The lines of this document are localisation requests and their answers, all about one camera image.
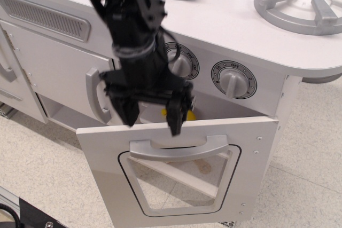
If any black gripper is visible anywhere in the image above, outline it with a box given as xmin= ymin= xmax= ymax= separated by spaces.
xmin=99 ymin=49 xmax=194 ymax=136

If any silver oven door handle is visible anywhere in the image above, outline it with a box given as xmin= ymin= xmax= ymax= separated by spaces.
xmin=129 ymin=135 xmax=229 ymax=162

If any white oven door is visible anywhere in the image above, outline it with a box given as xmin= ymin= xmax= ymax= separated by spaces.
xmin=76 ymin=116 xmax=278 ymax=227

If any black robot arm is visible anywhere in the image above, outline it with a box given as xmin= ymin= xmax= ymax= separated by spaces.
xmin=90 ymin=0 xmax=194 ymax=136

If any yellow toy in oven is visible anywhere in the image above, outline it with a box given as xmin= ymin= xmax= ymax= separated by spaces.
xmin=161 ymin=108 xmax=197 ymax=121

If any grey middle oven knob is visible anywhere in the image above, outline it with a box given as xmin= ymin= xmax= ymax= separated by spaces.
xmin=165 ymin=42 xmax=199 ymax=80

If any grey oven knob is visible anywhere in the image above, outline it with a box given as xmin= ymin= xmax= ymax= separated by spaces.
xmin=211 ymin=60 xmax=257 ymax=99
xmin=165 ymin=42 xmax=199 ymax=80

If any grey right oven knob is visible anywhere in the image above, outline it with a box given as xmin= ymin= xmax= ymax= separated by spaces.
xmin=211 ymin=60 xmax=257 ymax=99

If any white cabinet door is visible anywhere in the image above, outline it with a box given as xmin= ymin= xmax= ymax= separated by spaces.
xmin=1 ymin=21 xmax=122 ymax=131

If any white toy kitchen unit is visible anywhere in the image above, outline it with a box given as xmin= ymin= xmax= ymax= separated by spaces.
xmin=1 ymin=0 xmax=341 ymax=217

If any silver vent grille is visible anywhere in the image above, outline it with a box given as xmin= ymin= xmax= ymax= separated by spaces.
xmin=1 ymin=0 xmax=91 ymax=42

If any silver right stove burner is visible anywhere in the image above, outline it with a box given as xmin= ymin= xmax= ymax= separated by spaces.
xmin=254 ymin=0 xmax=341 ymax=36

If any silver cabinet door handle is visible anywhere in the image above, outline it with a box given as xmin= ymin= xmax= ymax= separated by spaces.
xmin=85 ymin=67 xmax=112 ymax=124

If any aluminium frame rail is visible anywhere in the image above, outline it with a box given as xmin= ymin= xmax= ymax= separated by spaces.
xmin=0 ymin=103 xmax=17 ymax=119

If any silver left edge handle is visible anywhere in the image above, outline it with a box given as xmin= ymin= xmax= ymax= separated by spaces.
xmin=1 ymin=27 xmax=17 ymax=83

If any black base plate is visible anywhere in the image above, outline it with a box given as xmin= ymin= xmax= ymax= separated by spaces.
xmin=19 ymin=198 xmax=66 ymax=228

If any black braided cable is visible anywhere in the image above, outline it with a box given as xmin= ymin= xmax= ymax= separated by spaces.
xmin=0 ymin=203 xmax=22 ymax=228

